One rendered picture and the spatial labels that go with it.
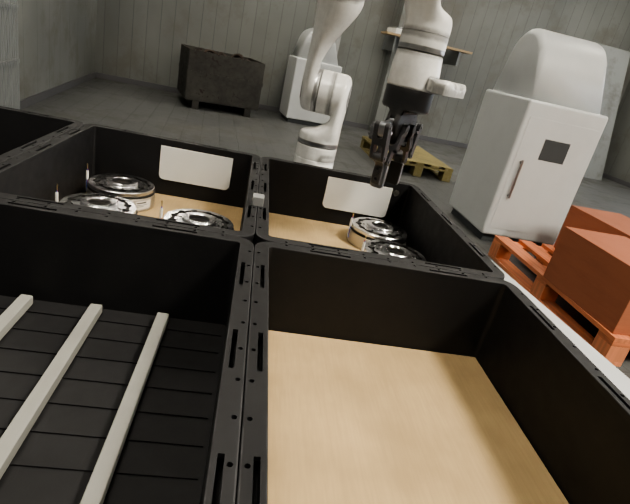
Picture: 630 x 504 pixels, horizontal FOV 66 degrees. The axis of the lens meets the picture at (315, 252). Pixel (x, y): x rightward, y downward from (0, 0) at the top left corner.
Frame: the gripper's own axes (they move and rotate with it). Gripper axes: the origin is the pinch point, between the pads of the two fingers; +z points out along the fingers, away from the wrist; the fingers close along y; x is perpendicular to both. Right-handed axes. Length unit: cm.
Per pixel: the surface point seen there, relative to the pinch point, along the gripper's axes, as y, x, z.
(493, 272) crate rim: 16.1, 23.1, 3.1
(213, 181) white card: 10.0, -28.1, 8.9
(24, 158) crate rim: 42, -29, 3
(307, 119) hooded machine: -574, -392, 82
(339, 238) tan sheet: 1.0, -5.1, 12.9
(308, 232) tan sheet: 4.2, -9.7, 12.9
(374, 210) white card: -9.2, -4.4, 8.9
